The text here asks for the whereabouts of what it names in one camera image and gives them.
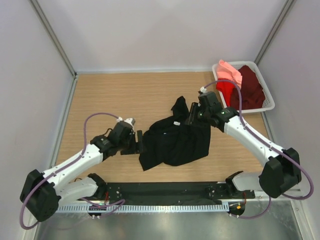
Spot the red t shirt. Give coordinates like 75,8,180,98
216,78,235,107

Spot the maroon t shirt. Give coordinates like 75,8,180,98
238,65,265,110

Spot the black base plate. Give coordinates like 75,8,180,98
86,181,256,203

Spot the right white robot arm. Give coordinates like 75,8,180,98
185,91,302,198

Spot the right aluminium frame post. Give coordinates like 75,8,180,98
254,0,297,65

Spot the aluminium frame post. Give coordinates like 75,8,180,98
254,0,297,65
28,0,77,79

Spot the left aluminium frame post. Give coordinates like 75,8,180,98
28,0,77,79

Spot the white slotted cable duct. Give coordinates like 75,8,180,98
56,202,229,214

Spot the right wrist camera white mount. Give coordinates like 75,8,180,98
198,86,207,94

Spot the black t shirt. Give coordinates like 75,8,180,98
139,96,211,171

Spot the pink t shirt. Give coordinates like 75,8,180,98
216,59,243,88

